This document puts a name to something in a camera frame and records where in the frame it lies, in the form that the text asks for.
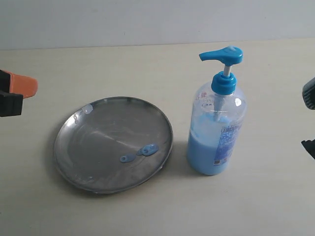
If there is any blue soap pump bottle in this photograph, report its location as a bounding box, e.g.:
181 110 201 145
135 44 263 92
187 46 247 176

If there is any blue soap blob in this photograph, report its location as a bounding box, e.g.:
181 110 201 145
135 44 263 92
120 144 159 163

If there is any round stainless steel plate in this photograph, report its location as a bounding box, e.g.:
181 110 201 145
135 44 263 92
54 96 173 194

